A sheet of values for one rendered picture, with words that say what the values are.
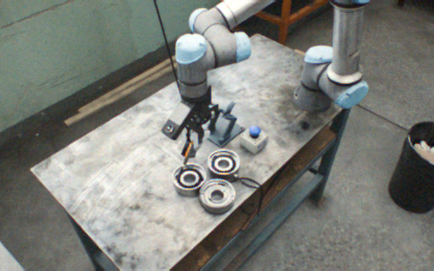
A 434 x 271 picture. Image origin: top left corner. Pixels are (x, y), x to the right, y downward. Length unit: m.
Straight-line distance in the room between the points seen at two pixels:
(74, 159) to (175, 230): 0.46
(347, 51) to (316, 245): 1.15
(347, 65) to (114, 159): 0.82
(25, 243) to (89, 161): 0.99
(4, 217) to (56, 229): 0.32
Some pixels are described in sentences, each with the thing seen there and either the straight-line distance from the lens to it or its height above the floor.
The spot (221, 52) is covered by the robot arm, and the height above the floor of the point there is 1.25.
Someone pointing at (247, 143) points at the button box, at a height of 0.83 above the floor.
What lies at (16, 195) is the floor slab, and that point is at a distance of 2.46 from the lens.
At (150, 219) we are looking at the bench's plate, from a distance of 1.16.
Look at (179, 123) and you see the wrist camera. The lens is 1.00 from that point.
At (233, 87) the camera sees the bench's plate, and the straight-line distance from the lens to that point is 1.57.
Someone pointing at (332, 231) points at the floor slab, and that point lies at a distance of 2.13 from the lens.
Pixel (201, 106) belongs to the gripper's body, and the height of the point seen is 1.07.
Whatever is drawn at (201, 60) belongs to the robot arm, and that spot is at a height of 1.25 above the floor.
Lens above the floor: 1.76
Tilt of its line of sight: 45 degrees down
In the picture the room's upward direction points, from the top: straight up
